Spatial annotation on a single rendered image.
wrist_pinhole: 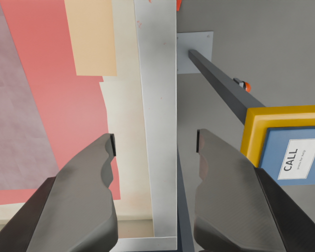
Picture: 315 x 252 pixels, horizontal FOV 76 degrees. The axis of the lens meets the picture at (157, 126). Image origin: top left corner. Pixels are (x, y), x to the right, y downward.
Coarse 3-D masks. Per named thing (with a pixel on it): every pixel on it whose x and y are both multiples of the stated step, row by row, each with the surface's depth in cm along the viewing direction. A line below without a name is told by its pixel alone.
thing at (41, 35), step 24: (0, 0) 21; (24, 0) 21; (48, 0) 21; (0, 24) 22; (24, 24) 22; (48, 24) 22; (0, 48) 23; (24, 48) 23; (48, 48) 23; (0, 72) 24; (24, 72) 24; (48, 72) 24; (72, 72) 24
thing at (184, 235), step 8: (184, 192) 86; (184, 200) 79; (184, 208) 73; (184, 216) 68; (184, 224) 63; (184, 232) 59; (184, 240) 56; (192, 240) 68; (184, 248) 53; (192, 248) 64
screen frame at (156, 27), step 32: (160, 0) 18; (160, 32) 19; (160, 64) 20; (160, 96) 22; (160, 128) 24; (160, 160) 26; (160, 192) 29; (0, 224) 37; (128, 224) 36; (160, 224) 32
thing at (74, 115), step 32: (0, 96) 25; (32, 96) 25; (64, 96) 25; (96, 96) 26; (0, 128) 28; (32, 128) 28; (64, 128) 28; (96, 128) 28; (0, 160) 30; (32, 160) 30; (64, 160) 30; (0, 192) 33; (32, 192) 33
